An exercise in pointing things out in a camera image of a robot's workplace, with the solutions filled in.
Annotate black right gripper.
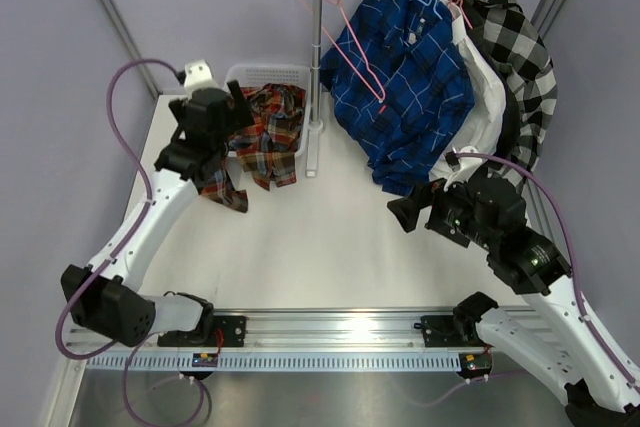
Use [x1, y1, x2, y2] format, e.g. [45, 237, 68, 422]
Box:
[387, 167, 497, 251]

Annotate red plaid shirt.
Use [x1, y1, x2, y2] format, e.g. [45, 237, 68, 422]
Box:
[228, 83, 306, 190]

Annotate pink wire hanger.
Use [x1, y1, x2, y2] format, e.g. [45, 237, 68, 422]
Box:
[293, 0, 387, 101]

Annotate blue plaid shirt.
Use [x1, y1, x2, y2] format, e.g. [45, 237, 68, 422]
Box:
[320, 0, 474, 196]

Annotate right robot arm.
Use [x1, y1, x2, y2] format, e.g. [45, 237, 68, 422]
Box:
[387, 175, 639, 426]

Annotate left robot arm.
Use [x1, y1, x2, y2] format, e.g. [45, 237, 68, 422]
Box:
[61, 80, 253, 347]

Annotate black white checked shirt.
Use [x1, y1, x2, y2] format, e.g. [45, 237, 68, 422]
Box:
[443, 0, 557, 171]

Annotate white plastic basket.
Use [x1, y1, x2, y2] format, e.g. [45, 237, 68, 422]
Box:
[224, 63, 311, 159]

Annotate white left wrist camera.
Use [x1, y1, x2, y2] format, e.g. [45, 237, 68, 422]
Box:
[178, 59, 219, 96]

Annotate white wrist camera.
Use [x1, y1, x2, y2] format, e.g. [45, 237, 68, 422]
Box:
[443, 146, 484, 192]
[178, 59, 219, 96]

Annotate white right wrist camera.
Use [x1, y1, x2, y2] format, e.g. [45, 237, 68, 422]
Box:
[443, 146, 484, 192]

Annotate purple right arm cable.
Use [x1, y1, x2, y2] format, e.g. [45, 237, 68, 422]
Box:
[449, 151, 640, 388]

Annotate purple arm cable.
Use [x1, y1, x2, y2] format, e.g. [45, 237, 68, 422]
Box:
[449, 151, 640, 388]
[53, 59, 186, 361]

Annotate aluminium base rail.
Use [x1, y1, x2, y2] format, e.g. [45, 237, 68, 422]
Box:
[67, 307, 609, 373]

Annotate white slotted cable duct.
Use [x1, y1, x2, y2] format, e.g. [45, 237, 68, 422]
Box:
[88, 351, 462, 372]

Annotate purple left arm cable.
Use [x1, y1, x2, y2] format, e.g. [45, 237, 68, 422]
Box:
[53, 59, 186, 361]

